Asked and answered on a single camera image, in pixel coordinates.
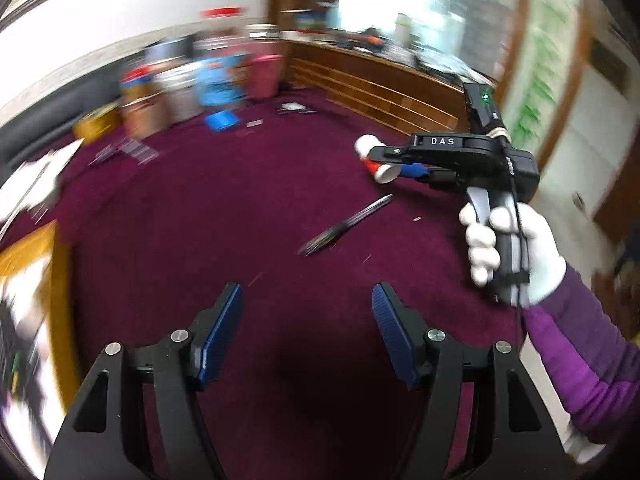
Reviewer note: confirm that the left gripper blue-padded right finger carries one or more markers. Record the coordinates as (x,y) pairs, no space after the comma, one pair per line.
(511,434)

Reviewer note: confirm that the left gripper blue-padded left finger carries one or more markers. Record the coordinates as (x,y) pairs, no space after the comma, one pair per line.
(104,436)

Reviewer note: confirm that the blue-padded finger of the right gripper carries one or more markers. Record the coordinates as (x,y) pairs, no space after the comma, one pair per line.
(391,155)
(416,171)

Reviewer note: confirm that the clear-capped black gel pen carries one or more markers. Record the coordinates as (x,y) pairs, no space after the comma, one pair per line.
(331,235)

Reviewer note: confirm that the purple sleeved right forearm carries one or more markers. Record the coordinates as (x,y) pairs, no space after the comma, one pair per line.
(592,367)

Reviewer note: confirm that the white gloved right hand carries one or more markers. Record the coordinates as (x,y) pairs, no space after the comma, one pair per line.
(546,266)

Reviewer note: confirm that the wooden brick-pattern cabinet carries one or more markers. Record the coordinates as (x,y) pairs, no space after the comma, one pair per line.
(349,68)

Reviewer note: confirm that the gold-taped white box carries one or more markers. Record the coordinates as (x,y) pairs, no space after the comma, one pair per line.
(40,373)

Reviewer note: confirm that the nail clipper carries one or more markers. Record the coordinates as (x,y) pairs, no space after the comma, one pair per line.
(295,108)

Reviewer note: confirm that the red-lid clear jar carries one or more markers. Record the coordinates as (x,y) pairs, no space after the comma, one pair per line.
(222,22)

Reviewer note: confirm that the white plastic tub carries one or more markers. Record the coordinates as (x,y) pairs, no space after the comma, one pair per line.
(180,89)

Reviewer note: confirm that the orange labelled jar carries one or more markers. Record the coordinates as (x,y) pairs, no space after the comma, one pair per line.
(143,107)

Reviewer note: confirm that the clear syringe pen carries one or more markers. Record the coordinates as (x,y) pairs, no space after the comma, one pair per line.
(138,151)

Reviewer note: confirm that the stacked coloured tape rolls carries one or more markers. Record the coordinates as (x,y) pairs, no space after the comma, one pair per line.
(135,77)

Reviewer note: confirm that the white papers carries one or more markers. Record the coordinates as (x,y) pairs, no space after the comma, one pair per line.
(33,183)

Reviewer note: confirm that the gold tape roll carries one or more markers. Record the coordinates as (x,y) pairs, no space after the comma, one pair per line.
(98,123)

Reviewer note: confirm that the black leather sofa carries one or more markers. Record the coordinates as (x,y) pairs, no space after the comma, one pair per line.
(55,115)

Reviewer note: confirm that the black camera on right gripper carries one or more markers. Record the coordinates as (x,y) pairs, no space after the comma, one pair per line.
(481,108)

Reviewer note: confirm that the blue battery pack with wire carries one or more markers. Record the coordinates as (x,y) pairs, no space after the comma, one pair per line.
(225,120)

